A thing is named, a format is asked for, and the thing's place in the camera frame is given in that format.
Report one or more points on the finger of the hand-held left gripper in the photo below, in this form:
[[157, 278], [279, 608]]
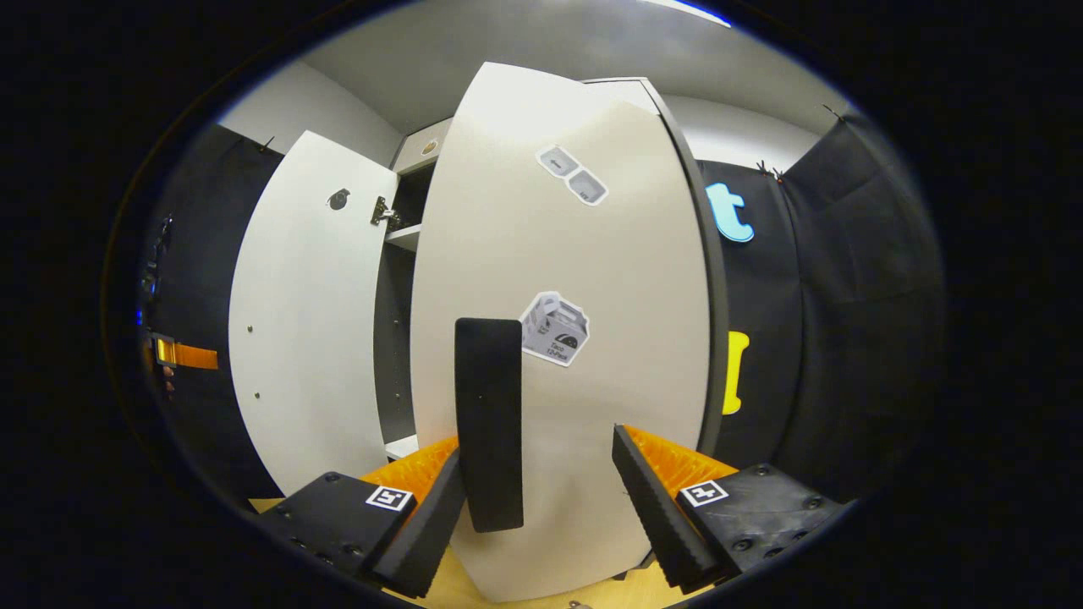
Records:
[[190, 355]]

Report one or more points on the black backdrop cloth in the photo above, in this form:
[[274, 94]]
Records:
[[195, 254], [846, 296]]

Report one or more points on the white shoe cabinet door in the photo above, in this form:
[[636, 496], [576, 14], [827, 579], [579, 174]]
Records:
[[305, 321], [609, 254]]

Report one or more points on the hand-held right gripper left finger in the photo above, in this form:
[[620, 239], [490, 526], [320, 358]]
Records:
[[423, 524]]

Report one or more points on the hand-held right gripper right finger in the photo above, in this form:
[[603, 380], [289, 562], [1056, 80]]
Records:
[[656, 507]]

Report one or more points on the beige cabinet drawer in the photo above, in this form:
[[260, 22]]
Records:
[[419, 150]]

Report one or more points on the dark equipment stand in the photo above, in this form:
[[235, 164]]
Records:
[[159, 254]]

